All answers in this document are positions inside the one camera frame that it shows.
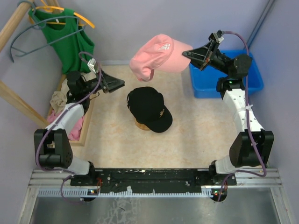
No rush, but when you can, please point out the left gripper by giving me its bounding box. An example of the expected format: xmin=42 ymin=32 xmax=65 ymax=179
xmin=82 ymin=68 xmax=125 ymax=95

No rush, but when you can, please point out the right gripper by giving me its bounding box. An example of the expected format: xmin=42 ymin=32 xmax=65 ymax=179
xmin=181 ymin=40 xmax=230 ymax=76

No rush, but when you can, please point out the pink cap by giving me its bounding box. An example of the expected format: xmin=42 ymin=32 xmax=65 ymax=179
xmin=129 ymin=34 xmax=193 ymax=82

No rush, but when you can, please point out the black baseball cap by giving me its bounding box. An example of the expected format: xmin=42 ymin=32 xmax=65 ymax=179
xmin=127 ymin=86 xmax=173 ymax=133

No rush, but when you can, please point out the wooden hat stand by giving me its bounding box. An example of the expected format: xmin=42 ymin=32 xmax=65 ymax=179
xmin=134 ymin=118 xmax=150 ymax=131

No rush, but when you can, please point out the wooden clothes rack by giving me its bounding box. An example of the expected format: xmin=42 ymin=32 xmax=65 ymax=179
xmin=0 ymin=0 xmax=92 ymax=146

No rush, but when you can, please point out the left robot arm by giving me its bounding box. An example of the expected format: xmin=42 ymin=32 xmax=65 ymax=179
xmin=34 ymin=70 xmax=125 ymax=185

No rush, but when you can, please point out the blue plastic bin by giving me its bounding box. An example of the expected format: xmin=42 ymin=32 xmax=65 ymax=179
xmin=189 ymin=50 xmax=263 ymax=98

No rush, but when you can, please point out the green tank top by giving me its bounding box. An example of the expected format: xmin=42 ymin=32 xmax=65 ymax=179
xmin=43 ymin=9 xmax=95 ymax=74

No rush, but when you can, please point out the cream cloth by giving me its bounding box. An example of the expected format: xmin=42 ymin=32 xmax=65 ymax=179
xmin=50 ymin=72 xmax=94 ymax=113

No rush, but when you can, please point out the pink cloth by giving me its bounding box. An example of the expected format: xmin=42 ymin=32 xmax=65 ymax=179
xmin=46 ymin=110 xmax=85 ymax=141

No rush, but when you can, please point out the grey-blue hanger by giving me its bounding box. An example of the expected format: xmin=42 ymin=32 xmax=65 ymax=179
xmin=7 ymin=0 xmax=94 ymax=63

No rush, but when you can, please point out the yellow hanger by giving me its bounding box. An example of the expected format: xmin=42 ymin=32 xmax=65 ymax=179
xmin=35 ymin=0 xmax=95 ymax=29

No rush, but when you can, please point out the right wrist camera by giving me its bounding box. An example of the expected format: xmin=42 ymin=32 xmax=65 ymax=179
xmin=214 ymin=30 xmax=225 ymax=44

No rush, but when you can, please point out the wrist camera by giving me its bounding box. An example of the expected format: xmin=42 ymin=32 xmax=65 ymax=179
xmin=87 ymin=58 xmax=99 ymax=74
xmin=214 ymin=30 xmax=225 ymax=44

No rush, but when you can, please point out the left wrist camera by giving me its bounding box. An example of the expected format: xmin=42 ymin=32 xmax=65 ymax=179
xmin=87 ymin=58 xmax=99 ymax=74

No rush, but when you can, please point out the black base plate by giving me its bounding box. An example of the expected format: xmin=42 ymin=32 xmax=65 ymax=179
xmin=71 ymin=168 xmax=226 ymax=194

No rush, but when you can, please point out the aluminium frame rail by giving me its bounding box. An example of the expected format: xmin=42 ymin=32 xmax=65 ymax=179
xmin=29 ymin=168 xmax=282 ymax=201

